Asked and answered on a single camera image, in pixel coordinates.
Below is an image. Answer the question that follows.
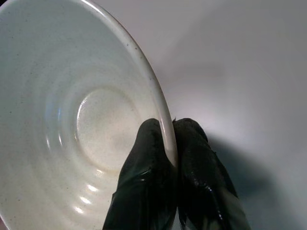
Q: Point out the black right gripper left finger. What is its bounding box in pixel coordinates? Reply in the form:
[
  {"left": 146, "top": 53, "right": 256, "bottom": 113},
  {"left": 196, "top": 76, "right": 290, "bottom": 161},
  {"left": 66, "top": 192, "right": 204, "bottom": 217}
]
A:
[{"left": 102, "top": 118, "right": 178, "bottom": 230}]

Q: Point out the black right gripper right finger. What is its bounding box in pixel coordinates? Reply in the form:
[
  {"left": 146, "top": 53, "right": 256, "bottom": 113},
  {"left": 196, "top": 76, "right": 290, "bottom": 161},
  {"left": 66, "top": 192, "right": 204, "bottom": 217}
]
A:
[{"left": 172, "top": 117, "right": 250, "bottom": 230}]

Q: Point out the white ceramic bowl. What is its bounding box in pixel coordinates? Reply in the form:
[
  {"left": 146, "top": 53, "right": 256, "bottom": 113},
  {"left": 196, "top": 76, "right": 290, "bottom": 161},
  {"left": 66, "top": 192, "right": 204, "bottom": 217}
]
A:
[{"left": 0, "top": 0, "right": 179, "bottom": 230}]

